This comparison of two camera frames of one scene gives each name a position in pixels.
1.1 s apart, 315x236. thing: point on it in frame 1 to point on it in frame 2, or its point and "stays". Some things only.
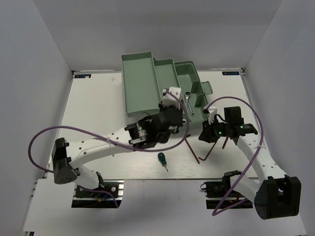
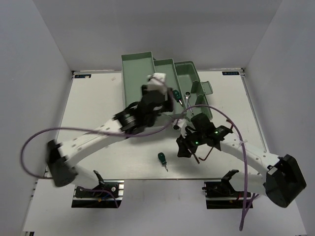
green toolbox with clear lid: (144, 79) stays
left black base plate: (87, 198) stays
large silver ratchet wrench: (187, 94) stays
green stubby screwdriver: (162, 158) stays
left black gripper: (162, 107) to (169, 106)
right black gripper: (207, 135) to (183, 145)
